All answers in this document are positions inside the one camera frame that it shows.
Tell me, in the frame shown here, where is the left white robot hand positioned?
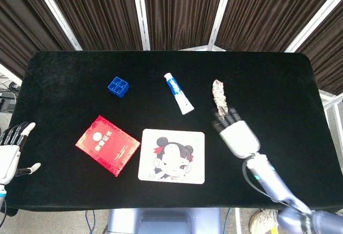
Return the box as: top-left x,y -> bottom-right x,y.
0,121 -> 42,185

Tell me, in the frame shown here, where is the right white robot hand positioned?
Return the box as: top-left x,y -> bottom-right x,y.
211,107 -> 261,160

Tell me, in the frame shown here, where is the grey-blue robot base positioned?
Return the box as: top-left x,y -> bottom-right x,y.
106,207 -> 223,234

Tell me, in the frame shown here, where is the cartoon girl mouse pad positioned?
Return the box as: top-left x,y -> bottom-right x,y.
137,128 -> 206,185

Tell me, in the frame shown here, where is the black velvet tablecloth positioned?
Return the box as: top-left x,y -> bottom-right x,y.
8,50 -> 335,213

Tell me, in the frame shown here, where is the blue white toothpaste tube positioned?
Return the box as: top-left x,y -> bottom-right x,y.
163,72 -> 195,115

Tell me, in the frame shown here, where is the white sneaker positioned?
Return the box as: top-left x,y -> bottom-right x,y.
249,208 -> 279,234

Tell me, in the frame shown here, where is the white metal screen foot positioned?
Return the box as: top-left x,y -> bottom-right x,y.
320,90 -> 343,127

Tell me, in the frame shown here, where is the red certificate booklet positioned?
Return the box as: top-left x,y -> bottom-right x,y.
75,114 -> 141,178

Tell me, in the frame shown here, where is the brown curtain screen panel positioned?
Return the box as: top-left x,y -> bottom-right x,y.
215,0 -> 341,53
42,0 -> 143,52
0,0 -> 76,81
141,0 -> 227,52
296,0 -> 343,95

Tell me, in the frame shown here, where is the blue plastic grid block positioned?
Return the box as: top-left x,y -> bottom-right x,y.
107,76 -> 130,99

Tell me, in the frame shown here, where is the beige rope bundle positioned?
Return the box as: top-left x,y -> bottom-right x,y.
212,79 -> 229,119

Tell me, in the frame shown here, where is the blue floor cable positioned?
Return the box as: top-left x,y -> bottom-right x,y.
85,210 -> 96,234
223,207 -> 233,234

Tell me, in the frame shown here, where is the white screen frame post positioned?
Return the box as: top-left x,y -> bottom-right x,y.
207,0 -> 236,52
28,0 -> 83,52
130,0 -> 151,52
284,0 -> 343,53

